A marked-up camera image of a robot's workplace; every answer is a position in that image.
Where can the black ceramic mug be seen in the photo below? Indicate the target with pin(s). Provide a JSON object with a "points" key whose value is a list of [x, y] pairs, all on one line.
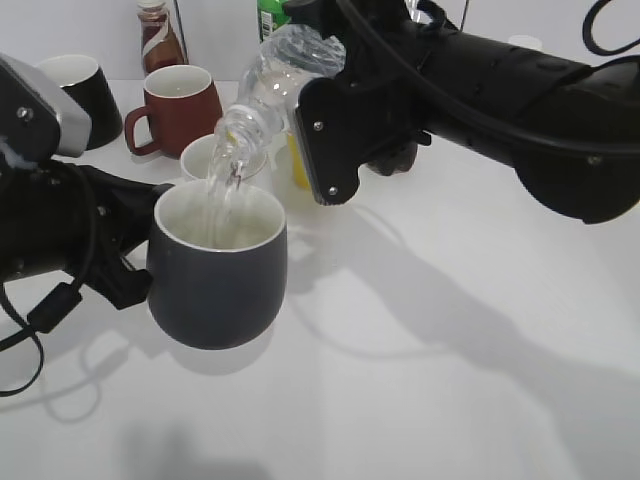
{"points": [[83, 79]]}

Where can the yellow paper cup stack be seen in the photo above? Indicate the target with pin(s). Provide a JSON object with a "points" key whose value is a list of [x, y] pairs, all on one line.
{"points": [[298, 169]]}

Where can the clear water bottle green label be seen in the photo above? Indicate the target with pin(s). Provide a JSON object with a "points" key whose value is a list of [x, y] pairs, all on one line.
{"points": [[286, 61]]}

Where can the brown coffee drink bottle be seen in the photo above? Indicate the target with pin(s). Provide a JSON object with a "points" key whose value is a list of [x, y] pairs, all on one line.
{"points": [[160, 46]]}

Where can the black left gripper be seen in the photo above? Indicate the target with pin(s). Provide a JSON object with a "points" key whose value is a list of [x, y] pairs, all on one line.
{"points": [[45, 226]]}

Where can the brown-red ceramic mug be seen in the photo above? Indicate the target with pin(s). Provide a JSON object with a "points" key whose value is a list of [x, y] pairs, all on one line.
{"points": [[181, 105]]}

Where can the white ceramic mug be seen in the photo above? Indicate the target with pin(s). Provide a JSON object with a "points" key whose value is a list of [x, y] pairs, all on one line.
{"points": [[195, 159]]}

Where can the dark grey ceramic mug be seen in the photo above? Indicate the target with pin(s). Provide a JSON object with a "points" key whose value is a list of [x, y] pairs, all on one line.
{"points": [[214, 298]]}

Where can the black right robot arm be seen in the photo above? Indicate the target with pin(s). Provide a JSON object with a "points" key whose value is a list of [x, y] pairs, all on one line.
{"points": [[570, 131]]}

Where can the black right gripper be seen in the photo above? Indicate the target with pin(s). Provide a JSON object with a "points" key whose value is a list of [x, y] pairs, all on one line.
{"points": [[346, 116]]}

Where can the white yogurt drink bottle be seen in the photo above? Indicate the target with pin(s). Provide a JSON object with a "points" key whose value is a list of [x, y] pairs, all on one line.
{"points": [[526, 41]]}

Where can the green soda bottle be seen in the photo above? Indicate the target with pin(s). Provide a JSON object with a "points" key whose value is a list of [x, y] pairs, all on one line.
{"points": [[270, 17]]}

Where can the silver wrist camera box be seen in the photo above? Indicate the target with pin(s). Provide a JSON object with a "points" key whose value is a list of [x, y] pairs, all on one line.
{"points": [[38, 118]]}

